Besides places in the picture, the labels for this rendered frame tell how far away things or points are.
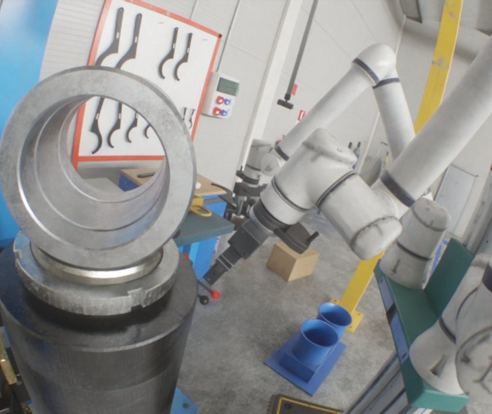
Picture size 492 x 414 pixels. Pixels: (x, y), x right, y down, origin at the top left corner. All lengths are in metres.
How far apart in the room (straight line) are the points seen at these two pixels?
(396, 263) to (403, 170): 0.54
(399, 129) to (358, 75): 0.26
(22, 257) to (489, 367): 0.54
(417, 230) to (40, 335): 0.98
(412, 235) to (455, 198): 9.82
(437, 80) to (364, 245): 2.37
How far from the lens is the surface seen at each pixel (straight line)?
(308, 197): 0.48
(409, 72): 11.40
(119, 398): 0.30
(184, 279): 0.31
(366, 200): 0.45
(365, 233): 0.44
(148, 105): 0.19
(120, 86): 0.19
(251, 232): 0.51
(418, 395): 0.69
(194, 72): 3.40
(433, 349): 0.69
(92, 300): 0.23
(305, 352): 2.14
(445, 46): 2.84
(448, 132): 0.57
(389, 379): 1.27
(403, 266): 1.04
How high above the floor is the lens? 1.65
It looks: 19 degrees down
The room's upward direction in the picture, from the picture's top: 17 degrees clockwise
